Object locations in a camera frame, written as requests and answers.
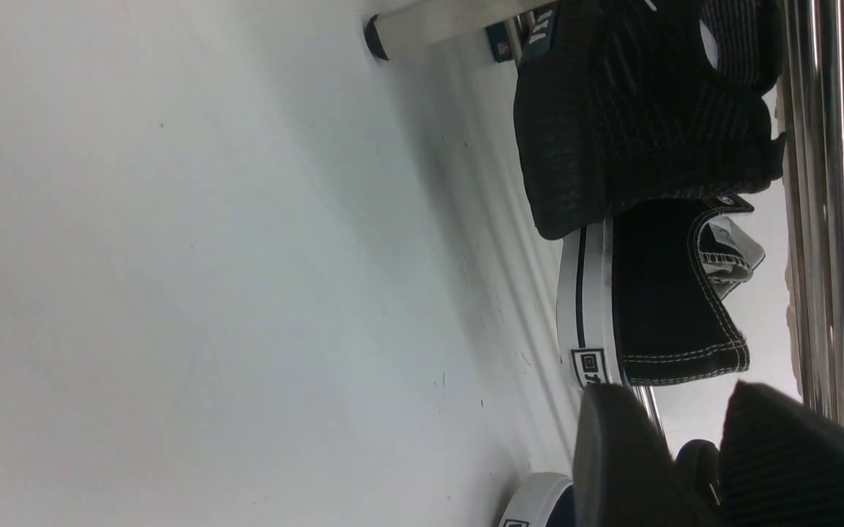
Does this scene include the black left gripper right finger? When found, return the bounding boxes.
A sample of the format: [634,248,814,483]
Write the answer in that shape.
[719,381,844,526]

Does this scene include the navy slip-on shoe left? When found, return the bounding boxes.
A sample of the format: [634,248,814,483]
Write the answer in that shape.
[499,471,575,527]

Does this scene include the black canvas sneaker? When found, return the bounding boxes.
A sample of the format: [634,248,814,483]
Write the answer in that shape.
[556,196,764,387]

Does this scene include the black knit sneaker left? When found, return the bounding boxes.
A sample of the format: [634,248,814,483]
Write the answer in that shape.
[513,1,786,240]

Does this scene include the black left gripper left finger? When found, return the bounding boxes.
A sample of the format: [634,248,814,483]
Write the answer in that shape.
[572,384,715,526]

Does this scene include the stainless steel shoe rack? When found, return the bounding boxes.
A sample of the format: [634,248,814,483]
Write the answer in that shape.
[364,1,844,426]

